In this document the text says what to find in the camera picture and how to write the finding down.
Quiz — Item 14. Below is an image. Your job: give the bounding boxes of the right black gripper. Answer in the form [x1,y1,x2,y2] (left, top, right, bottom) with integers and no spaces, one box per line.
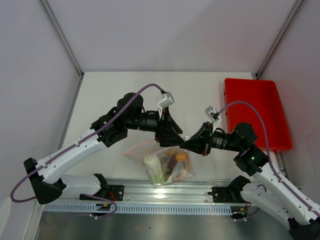
[179,121,243,157]

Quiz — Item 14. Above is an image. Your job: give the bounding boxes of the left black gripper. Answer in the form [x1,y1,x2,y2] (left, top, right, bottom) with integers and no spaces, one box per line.
[125,106,186,147]

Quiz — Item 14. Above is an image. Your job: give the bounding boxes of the clear zip top bag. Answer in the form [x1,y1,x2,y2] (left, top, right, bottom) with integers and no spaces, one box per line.
[123,139,196,185]

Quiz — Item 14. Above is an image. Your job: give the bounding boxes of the white green leek toy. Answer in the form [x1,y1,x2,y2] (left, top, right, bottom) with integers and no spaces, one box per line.
[143,155,166,185]

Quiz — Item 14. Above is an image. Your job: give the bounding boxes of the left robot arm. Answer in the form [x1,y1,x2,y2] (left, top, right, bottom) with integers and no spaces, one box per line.
[23,92,185,205]

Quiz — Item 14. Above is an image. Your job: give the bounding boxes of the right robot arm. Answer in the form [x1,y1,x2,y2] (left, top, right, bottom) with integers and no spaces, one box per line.
[181,123,320,240]

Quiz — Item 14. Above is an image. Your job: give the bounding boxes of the red plastic bin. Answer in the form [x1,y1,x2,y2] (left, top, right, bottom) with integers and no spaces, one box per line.
[224,78,293,152]

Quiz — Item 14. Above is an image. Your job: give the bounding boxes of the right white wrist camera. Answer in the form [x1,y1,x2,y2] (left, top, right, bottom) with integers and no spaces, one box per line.
[205,106,222,132]

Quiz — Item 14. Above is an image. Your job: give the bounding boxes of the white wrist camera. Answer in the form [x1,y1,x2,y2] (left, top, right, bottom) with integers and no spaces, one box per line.
[156,92,175,118]
[205,106,222,132]

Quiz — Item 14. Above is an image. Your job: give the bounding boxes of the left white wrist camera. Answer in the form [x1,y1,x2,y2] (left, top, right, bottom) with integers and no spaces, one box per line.
[156,92,175,118]

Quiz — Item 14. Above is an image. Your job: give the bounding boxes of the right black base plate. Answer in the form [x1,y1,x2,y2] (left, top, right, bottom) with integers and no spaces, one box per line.
[207,186,244,203]

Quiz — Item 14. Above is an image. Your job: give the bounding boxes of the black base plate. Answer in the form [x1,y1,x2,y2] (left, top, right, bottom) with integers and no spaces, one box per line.
[79,185,125,202]
[207,186,244,203]

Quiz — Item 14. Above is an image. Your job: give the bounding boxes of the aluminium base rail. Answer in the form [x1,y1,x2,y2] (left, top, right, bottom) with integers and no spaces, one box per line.
[33,178,307,207]

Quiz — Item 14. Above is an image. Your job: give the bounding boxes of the white slotted cable duct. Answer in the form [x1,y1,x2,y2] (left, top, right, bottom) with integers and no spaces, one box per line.
[43,202,233,216]

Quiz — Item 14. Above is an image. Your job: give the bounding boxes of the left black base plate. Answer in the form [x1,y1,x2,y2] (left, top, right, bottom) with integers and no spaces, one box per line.
[79,185,125,202]

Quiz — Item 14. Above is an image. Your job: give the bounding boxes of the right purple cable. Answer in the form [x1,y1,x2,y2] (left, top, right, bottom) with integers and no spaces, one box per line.
[216,100,320,218]

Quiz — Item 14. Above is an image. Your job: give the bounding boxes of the purple cable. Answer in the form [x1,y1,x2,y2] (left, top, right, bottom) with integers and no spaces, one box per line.
[216,100,320,218]
[9,83,165,221]

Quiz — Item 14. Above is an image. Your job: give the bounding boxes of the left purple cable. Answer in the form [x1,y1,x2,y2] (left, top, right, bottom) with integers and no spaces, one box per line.
[9,83,165,221]

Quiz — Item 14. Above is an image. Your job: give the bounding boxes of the right aluminium frame post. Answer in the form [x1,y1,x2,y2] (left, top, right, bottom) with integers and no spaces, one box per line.
[253,0,307,80]

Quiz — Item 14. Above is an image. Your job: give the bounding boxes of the aluminium frame post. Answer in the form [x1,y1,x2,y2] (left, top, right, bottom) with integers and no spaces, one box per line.
[38,0,84,78]
[253,0,307,80]

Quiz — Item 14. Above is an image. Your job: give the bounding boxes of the left aluminium frame post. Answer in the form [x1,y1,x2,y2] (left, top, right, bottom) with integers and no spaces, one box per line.
[38,0,84,78]

